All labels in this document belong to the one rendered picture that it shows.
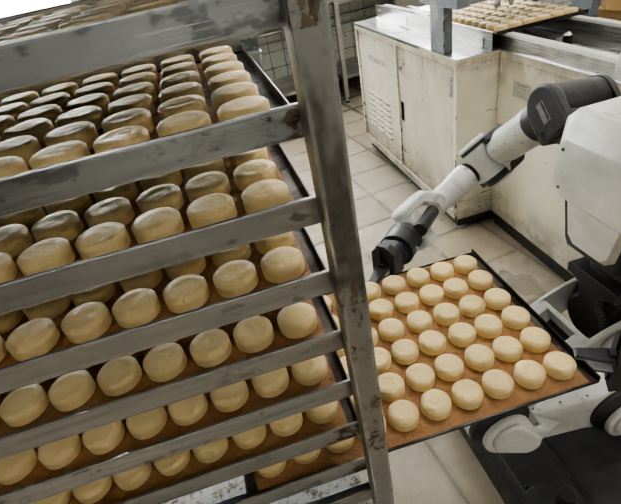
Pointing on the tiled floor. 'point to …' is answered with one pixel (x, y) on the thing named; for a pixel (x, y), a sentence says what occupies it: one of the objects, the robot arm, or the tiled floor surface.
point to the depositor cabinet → (428, 105)
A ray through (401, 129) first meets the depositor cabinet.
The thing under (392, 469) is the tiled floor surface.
